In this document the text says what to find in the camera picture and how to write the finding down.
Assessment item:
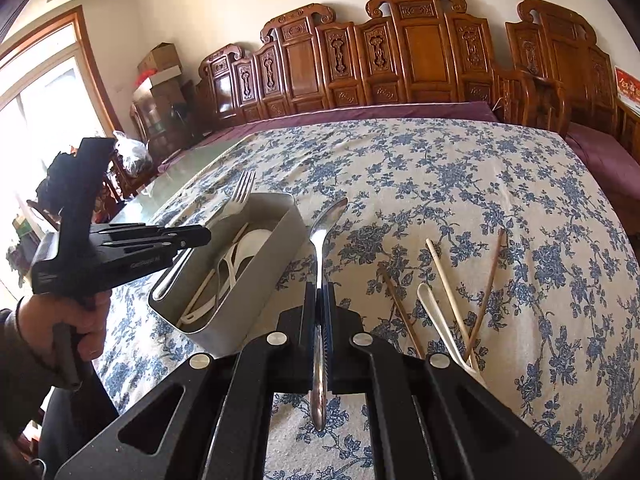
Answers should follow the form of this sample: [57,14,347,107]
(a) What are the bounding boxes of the red gift box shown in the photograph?
[615,67,640,107]

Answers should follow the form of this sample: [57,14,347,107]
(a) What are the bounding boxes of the purple armchair cushion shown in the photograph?
[565,122,639,200]

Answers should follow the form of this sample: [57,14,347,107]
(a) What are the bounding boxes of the carved wooden armchair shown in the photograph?
[504,0,640,236]

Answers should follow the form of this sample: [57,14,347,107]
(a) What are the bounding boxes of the stainless steel spoon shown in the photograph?
[309,197,348,431]

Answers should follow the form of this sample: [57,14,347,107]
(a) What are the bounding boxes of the wooden framed window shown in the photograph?
[1,6,122,220]

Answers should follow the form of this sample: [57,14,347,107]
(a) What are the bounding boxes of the wooden dining chair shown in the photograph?
[110,151,158,198]

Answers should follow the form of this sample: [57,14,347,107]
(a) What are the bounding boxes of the stainless steel fork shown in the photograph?
[152,169,257,302]

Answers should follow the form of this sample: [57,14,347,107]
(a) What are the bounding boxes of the stacked cardboard boxes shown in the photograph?
[130,42,193,166]

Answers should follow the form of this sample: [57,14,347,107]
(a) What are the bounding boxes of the light wooden chopstick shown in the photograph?
[425,238,480,372]

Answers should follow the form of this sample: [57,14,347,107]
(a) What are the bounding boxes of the purple sofa cushion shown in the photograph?
[159,100,499,172]

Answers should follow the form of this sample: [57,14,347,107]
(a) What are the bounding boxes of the white ceramic soup spoon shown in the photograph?
[224,229,271,288]

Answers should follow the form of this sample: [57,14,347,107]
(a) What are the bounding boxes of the dark wooden chopstick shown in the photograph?
[378,264,425,360]
[464,228,505,361]

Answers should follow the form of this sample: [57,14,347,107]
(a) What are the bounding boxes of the person's left hand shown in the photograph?
[17,290,112,368]

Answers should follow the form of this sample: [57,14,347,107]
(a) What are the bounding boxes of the blue floral tablecloth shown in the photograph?
[94,116,640,480]

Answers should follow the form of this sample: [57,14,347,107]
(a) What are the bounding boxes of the grey metal rectangular tray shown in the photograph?
[149,193,307,358]

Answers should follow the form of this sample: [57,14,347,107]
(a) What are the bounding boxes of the carved wooden long sofa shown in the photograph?
[159,0,572,172]

